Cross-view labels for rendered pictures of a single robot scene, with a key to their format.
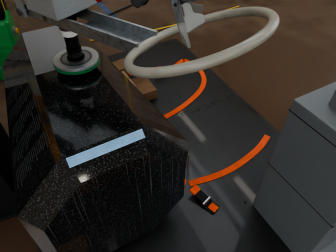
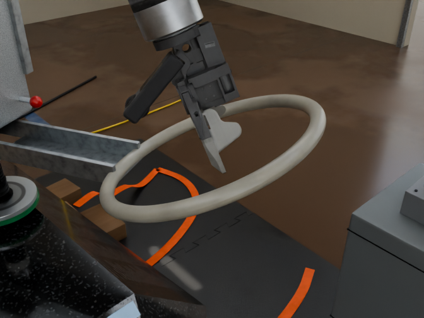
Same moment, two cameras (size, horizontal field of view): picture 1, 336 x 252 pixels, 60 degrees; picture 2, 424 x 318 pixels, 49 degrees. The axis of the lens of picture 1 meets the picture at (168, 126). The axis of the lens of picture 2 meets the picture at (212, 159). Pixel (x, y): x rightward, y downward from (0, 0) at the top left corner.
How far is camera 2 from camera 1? 0.12 m
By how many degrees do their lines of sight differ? 17
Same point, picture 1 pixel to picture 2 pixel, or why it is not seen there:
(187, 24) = (216, 139)
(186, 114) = (180, 256)
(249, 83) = (263, 192)
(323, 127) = (404, 248)
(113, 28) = (64, 144)
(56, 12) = not seen: outside the picture
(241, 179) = not seen: outside the picture
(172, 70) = (194, 206)
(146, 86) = (107, 221)
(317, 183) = not seen: outside the picture
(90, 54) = (23, 188)
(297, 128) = (365, 255)
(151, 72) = (159, 213)
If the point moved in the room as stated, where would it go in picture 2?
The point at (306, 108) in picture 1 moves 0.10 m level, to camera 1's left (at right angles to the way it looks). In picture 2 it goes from (373, 224) to (339, 230)
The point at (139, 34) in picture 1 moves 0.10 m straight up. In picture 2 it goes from (110, 149) to (105, 113)
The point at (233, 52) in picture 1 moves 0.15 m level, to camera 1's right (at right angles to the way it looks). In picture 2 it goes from (280, 167) to (363, 156)
